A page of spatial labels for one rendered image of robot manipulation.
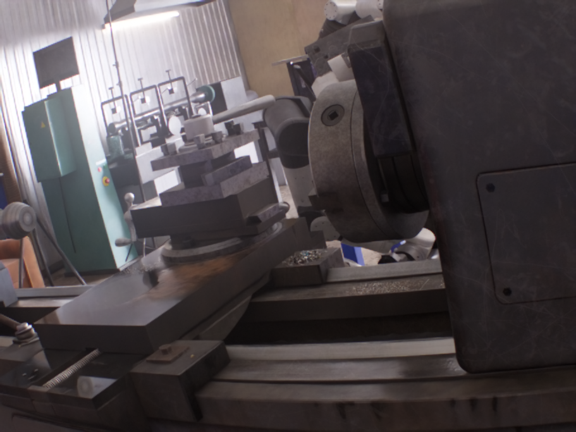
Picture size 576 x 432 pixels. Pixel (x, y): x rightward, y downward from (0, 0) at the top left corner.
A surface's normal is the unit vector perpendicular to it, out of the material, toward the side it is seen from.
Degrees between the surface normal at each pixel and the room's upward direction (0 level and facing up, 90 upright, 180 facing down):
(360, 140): 67
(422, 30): 90
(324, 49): 47
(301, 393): 0
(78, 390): 0
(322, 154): 73
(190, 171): 90
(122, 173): 90
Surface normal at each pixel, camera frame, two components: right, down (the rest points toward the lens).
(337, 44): -0.38, -0.42
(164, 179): 0.86, -0.10
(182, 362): -0.24, -0.94
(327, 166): -0.49, 0.17
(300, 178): -0.15, 0.65
